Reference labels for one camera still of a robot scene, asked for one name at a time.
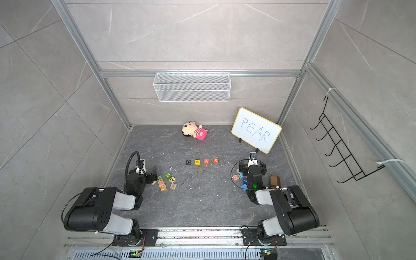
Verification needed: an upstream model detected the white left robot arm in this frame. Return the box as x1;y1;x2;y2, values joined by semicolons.
61;160;158;239

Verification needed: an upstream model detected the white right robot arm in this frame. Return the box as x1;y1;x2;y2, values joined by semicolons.
230;152;320;242

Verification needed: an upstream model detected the yellow framed PEAR whiteboard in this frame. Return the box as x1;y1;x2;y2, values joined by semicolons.
231;107;282;154

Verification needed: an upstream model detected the plaid plush dog toy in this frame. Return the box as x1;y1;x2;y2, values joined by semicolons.
269;175;281;189

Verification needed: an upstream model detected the pink cartoon boy plush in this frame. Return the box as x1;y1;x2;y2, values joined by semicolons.
182;121;208;140

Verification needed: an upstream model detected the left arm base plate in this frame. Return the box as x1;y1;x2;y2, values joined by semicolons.
112;229;159;247

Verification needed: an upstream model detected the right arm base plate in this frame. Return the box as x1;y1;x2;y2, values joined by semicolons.
240;226;287;247

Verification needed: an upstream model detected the white wire mesh basket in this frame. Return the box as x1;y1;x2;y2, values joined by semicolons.
153;72;232;102

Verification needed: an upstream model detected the black wall hook rack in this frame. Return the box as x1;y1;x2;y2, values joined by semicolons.
309;96;385;184

